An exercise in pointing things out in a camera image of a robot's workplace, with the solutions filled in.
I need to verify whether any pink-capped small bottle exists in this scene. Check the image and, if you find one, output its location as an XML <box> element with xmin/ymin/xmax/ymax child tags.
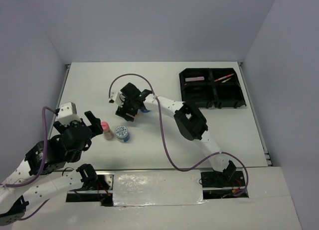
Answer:
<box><xmin>101</xmin><ymin>121</ymin><xmax>114</xmax><ymax>140</ymax></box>

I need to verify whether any blue slime jar front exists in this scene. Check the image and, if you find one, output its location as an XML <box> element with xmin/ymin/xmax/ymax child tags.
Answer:
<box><xmin>114</xmin><ymin>125</ymin><xmax>130</xmax><ymax>143</ymax></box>

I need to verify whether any purple highlighter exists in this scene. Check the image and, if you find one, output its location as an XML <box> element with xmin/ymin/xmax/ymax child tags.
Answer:
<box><xmin>185</xmin><ymin>76</ymin><xmax>205</xmax><ymax>82</ymax></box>

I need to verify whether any thin orange highlighter pen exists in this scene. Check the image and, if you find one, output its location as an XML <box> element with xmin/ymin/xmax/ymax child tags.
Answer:
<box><xmin>214</xmin><ymin>74</ymin><xmax>234</xmax><ymax>82</ymax></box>

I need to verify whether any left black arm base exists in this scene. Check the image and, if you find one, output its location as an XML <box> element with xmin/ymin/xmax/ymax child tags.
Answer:
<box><xmin>66</xmin><ymin>164</ymin><xmax>114</xmax><ymax>207</ymax></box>

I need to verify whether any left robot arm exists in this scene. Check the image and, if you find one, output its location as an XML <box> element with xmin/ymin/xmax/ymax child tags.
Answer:
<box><xmin>0</xmin><ymin>109</ymin><xmax>103</xmax><ymax>226</ymax></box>

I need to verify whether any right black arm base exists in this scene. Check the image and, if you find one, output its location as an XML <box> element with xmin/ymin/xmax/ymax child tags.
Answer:
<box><xmin>198</xmin><ymin>171</ymin><xmax>248</xmax><ymax>200</ymax></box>

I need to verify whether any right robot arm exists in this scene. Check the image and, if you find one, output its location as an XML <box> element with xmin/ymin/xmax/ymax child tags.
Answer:
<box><xmin>108</xmin><ymin>83</ymin><xmax>236</xmax><ymax>186</ymax></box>

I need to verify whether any silver foil-covered panel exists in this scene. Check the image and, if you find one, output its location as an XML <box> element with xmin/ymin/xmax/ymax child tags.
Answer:
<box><xmin>113</xmin><ymin>170</ymin><xmax>204</xmax><ymax>207</ymax></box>

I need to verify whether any black four-compartment tray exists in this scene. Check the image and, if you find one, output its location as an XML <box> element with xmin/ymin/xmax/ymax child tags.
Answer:
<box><xmin>179</xmin><ymin>68</ymin><xmax>246</xmax><ymax>109</ymax></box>

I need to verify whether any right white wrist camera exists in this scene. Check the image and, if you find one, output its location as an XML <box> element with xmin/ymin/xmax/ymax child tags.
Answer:
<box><xmin>109</xmin><ymin>92</ymin><xmax>125</xmax><ymax>108</ymax></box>

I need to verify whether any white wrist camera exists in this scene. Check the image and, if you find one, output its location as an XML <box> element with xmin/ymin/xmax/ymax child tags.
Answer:
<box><xmin>57</xmin><ymin>102</ymin><xmax>81</xmax><ymax>126</ymax></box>
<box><xmin>109</xmin><ymin>92</ymin><xmax>125</xmax><ymax>108</ymax></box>

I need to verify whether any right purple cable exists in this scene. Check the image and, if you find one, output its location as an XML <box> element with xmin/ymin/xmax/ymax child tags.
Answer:
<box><xmin>109</xmin><ymin>74</ymin><xmax>249</xmax><ymax>197</ymax></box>

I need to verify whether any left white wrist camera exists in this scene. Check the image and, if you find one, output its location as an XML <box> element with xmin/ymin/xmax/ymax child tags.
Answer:
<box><xmin>57</xmin><ymin>102</ymin><xmax>81</xmax><ymax>126</ymax></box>

